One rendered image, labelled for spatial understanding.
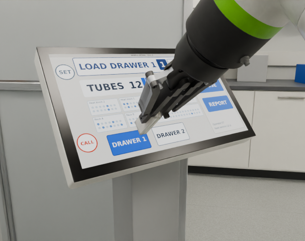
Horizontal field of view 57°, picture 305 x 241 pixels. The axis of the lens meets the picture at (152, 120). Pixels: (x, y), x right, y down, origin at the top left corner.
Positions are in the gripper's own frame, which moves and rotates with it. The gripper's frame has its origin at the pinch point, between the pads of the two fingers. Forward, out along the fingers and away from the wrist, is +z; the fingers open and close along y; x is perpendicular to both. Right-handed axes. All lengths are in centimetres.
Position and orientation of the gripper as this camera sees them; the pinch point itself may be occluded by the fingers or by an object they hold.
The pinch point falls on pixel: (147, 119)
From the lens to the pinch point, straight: 51.5
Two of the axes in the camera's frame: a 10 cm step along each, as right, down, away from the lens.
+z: -4.3, 4.8, 7.6
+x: 3.7, 8.7, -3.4
